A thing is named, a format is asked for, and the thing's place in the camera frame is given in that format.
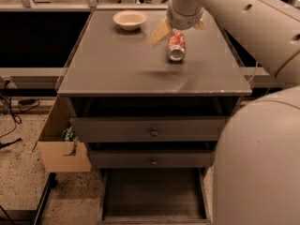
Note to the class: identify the grey drawer cabinet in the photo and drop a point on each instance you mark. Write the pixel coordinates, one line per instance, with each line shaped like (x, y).
(115, 73)

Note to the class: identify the white bowl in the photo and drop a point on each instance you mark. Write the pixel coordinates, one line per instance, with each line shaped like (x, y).
(129, 20)

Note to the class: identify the grey top drawer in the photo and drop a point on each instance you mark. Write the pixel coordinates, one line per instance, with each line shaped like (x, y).
(147, 129)

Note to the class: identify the green chip bag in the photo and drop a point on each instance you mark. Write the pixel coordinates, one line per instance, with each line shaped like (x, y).
(69, 135)

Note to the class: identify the cardboard box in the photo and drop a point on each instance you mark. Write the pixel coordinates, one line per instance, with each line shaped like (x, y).
(61, 155)

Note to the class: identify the grey bottom drawer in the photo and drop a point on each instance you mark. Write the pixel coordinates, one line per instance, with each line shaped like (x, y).
(153, 197)

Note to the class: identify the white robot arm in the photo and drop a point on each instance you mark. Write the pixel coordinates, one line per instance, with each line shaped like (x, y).
(256, 179)

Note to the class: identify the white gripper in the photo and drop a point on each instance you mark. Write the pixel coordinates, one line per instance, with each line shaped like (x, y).
(185, 22)

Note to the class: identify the red coke can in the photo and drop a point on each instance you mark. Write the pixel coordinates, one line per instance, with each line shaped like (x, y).
(177, 47)

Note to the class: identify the grey middle drawer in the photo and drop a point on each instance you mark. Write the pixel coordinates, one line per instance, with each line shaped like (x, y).
(152, 159)

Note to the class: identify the grey drawer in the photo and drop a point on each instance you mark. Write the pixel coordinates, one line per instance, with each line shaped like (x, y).
(152, 159)
(153, 197)
(147, 129)

